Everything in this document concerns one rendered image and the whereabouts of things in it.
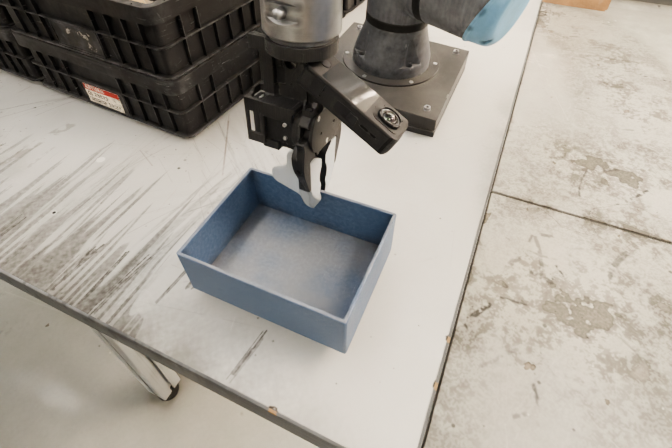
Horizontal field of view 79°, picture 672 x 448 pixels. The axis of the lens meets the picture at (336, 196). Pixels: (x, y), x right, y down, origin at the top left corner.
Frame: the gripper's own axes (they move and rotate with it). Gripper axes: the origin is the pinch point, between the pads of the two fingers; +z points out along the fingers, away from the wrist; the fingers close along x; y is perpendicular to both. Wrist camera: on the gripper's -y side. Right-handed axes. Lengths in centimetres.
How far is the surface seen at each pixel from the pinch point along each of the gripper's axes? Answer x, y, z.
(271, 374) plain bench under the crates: 18.4, -4.1, 8.9
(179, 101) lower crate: -8.7, 30.0, -1.4
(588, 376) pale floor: -44, -61, 74
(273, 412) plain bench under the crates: 21.4, -6.2, 9.2
